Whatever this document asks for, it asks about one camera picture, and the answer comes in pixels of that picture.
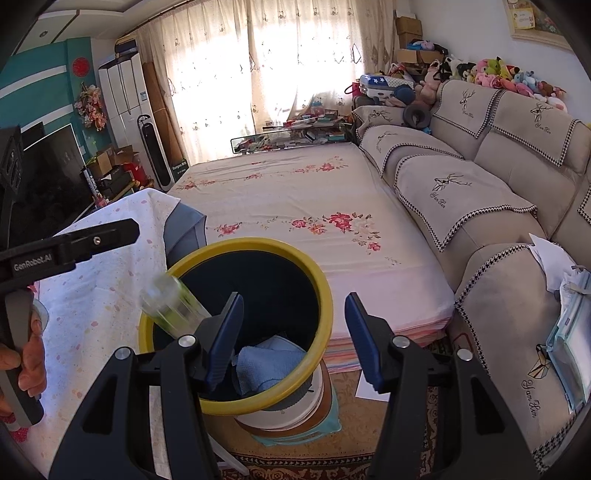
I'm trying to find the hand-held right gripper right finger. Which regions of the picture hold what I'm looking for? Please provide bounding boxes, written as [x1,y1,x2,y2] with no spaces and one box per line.
[344,292,541,480]

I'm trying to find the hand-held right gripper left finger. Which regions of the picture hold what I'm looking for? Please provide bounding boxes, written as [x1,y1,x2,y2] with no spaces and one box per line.
[48,292,245,480]

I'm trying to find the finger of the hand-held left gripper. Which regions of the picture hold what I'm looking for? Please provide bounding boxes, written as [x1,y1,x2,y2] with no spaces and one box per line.
[53,219,140,269]

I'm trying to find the yellow-rimmed dark bin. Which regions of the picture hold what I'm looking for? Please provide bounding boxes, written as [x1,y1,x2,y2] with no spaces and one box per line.
[137,237,334,416]

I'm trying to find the person's left hand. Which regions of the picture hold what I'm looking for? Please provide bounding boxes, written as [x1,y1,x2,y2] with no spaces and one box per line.
[0,302,49,418]

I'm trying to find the flat white paper sheet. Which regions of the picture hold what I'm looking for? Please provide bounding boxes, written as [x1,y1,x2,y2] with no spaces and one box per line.
[355,369,393,402]

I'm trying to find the blue cloth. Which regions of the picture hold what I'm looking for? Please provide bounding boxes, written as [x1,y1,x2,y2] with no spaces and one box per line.
[235,335,308,395]

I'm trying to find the black storage box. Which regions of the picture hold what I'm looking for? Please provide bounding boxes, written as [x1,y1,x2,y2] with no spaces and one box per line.
[99,166,132,195]

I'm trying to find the large flat television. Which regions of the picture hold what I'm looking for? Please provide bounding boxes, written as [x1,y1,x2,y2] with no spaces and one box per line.
[9,124,95,250]

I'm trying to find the white dotted tablecloth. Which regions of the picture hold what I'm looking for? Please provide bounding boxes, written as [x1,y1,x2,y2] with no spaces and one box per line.
[18,187,183,435]

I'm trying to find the grey table cover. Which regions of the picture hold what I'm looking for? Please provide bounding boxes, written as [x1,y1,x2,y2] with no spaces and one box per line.
[164,200,208,264]

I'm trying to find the round wooden board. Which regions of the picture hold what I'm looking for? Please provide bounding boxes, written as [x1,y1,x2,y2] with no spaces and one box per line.
[259,369,339,439]

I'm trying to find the open cardboard box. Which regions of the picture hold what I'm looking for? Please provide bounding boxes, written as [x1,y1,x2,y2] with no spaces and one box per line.
[108,145,139,167]

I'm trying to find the patterned rug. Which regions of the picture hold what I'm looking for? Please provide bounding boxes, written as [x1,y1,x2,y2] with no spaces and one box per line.
[222,369,462,480]

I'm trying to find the green plastic stool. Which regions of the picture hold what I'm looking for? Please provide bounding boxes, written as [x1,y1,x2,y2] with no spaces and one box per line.
[249,369,343,448]

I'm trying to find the white round tin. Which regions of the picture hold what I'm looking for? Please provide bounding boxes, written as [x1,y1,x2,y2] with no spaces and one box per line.
[235,364,333,435]

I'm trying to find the black white tower fan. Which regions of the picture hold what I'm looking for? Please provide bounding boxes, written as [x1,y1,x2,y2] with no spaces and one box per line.
[137,114,169,192]

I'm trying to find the smaller black television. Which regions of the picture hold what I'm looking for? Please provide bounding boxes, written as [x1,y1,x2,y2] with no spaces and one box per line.
[21,121,44,151]

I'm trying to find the artificial flower bunch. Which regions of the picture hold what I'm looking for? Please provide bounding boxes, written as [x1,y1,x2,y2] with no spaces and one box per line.
[74,83,107,132]

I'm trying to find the white standing air conditioner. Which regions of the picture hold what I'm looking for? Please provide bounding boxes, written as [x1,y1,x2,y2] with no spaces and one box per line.
[98,53,158,171]

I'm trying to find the tall cardboard sheet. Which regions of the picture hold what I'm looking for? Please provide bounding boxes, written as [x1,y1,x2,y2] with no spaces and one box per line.
[142,62,185,162]

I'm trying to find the floral mattress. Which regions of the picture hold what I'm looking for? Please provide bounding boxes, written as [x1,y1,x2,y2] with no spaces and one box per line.
[166,143,458,374]

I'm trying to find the crumpled white paper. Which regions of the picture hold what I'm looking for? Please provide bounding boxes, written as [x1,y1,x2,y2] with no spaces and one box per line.
[529,233,578,291]

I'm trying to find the plastic bags on sofa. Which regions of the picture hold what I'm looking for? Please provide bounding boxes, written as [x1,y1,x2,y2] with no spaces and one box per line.
[545,268,591,411]

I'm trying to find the cluttered glass table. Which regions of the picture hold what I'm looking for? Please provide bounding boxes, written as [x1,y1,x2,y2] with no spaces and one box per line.
[230,117,356,155]

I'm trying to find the curtain rod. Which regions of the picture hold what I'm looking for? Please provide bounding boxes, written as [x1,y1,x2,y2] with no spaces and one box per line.
[113,0,245,38]

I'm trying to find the grey neck pillow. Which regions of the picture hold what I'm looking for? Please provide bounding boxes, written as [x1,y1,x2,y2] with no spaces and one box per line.
[403,99,432,130]

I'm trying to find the sheer embroidered curtains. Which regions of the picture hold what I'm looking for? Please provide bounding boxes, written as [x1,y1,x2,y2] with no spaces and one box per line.
[139,0,407,164]

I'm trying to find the beige sofa with covers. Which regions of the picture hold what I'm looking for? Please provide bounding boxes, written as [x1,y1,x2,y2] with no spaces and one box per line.
[353,80,591,472]

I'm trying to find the blue star-print bag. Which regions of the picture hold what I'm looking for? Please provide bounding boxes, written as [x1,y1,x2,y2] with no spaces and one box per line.
[359,74,393,99]

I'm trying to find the pile of plush toys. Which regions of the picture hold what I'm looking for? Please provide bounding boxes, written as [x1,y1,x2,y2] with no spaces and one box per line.
[416,55,568,112]

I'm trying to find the stack of cardboard boxes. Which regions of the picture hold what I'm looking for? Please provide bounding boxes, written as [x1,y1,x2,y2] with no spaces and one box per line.
[394,16,444,65]

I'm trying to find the framed landscape painting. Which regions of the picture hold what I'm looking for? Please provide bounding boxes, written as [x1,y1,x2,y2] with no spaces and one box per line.
[505,0,573,47]

